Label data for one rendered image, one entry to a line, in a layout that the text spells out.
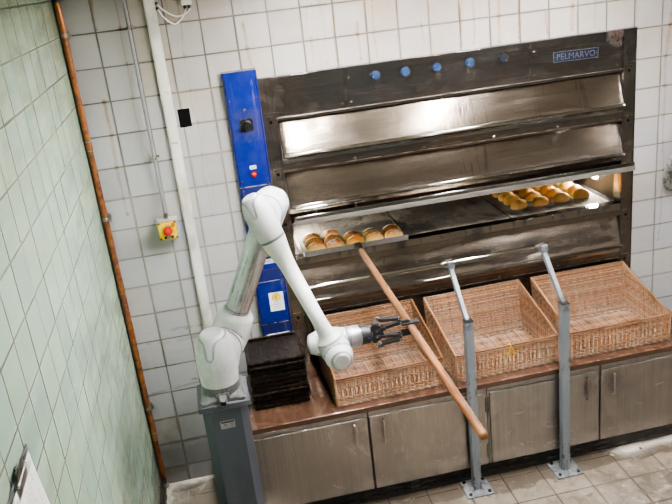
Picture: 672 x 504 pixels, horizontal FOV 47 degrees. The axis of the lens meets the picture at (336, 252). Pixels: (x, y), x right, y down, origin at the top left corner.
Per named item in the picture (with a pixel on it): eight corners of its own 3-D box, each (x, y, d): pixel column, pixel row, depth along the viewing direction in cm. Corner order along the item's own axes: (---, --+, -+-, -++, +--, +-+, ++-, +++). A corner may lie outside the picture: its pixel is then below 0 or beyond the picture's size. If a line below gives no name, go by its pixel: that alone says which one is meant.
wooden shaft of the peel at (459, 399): (489, 440, 233) (489, 432, 232) (480, 442, 233) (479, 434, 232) (364, 252, 392) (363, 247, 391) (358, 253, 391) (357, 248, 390)
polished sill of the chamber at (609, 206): (295, 261, 402) (294, 254, 401) (614, 207, 428) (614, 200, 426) (297, 265, 397) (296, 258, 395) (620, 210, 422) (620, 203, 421)
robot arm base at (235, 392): (201, 413, 299) (198, 401, 297) (199, 385, 320) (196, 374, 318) (247, 404, 302) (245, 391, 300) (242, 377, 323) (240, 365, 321)
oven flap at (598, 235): (303, 304, 404) (297, 267, 403) (619, 247, 430) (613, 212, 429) (304, 305, 399) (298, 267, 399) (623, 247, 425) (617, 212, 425)
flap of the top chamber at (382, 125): (283, 159, 377) (276, 119, 376) (622, 108, 402) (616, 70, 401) (284, 158, 372) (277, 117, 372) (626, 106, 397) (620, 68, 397)
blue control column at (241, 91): (251, 321, 609) (206, 42, 534) (271, 317, 612) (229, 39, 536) (283, 463, 431) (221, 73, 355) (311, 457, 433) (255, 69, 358)
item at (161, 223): (159, 237, 378) (155, 218, 374) (180, 234, 379) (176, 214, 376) (159, 242, 371) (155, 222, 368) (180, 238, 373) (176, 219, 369)
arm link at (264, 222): (284, 235, 282) (290, 223, 295) (259, 192, 277) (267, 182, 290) (253, 249, 286) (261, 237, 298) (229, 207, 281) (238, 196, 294)
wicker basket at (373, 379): (316, 363, 414) (310, 316, 405) (416, 342, 424) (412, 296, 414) (336, 409, 370) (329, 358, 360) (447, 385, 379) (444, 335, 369)
